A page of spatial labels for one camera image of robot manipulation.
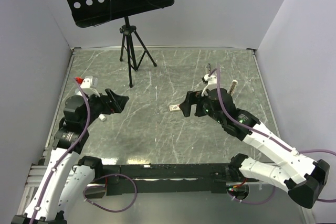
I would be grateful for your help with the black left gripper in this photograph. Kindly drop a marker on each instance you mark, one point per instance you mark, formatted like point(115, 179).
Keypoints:
point(122, 100)

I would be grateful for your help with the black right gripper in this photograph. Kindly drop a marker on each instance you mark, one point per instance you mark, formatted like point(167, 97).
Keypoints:
point(192, 98)

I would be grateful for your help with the small staple box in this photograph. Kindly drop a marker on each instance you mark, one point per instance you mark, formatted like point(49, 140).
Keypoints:
point(174, 107)

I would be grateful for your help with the beige stapler top part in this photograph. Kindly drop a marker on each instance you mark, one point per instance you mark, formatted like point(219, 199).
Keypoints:
point(232, 87)

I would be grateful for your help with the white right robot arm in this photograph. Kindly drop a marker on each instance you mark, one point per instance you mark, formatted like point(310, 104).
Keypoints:
point(301, 177)

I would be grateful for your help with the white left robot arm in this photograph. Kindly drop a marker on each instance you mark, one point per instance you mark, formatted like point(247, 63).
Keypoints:
point(67, 174)

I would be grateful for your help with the white cylinder tube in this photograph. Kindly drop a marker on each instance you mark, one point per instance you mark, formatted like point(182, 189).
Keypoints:
point(102, 117)

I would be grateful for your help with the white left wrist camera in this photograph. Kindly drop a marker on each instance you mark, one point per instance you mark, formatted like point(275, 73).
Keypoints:
point(89, 85)

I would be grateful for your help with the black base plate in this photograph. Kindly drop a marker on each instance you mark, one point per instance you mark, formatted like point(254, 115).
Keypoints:
point(162, 179)

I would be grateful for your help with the aluminium rail frame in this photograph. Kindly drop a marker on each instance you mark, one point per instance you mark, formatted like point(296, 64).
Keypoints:
point(148, 140)

